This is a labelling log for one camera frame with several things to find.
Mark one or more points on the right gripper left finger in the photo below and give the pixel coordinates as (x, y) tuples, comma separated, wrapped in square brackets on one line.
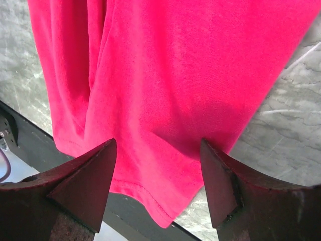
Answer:
[(64, 203)]

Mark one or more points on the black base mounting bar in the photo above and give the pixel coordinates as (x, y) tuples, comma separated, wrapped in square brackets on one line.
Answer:
[(124, 217)]

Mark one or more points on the magenta t-shirt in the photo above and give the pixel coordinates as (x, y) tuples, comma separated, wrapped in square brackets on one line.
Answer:
[(158, 76)]

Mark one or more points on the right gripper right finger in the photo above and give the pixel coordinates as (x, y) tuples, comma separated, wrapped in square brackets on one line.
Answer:
[(245, 204)]

